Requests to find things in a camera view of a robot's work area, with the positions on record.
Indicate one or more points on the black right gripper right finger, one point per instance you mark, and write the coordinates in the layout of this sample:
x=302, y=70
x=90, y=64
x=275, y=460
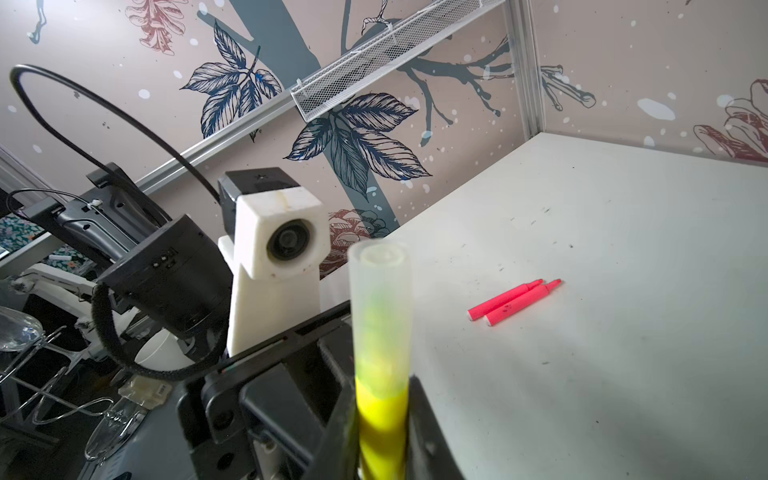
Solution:
x=428, y=456

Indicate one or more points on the translucent pen cap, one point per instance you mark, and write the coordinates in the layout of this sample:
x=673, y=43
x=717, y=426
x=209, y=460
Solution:
x=381, y=294

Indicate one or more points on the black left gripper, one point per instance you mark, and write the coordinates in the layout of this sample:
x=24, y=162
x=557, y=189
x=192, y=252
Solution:
x=262, y=414

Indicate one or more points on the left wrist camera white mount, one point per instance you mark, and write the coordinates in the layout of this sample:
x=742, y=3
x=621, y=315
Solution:
x=276, y=237

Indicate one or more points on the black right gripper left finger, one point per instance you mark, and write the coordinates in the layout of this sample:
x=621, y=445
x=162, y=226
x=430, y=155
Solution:
x=338, y=454

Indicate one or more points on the yellow highlighter pen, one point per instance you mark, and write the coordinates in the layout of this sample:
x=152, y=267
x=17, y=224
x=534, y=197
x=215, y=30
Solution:
x=382, y=433

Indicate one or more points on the white wire mesh shelf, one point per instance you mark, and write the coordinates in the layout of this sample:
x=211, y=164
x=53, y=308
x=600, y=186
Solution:
x=383, y=53

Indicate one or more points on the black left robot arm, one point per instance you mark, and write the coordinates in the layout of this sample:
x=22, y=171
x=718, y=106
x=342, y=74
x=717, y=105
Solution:
x=179, y=278

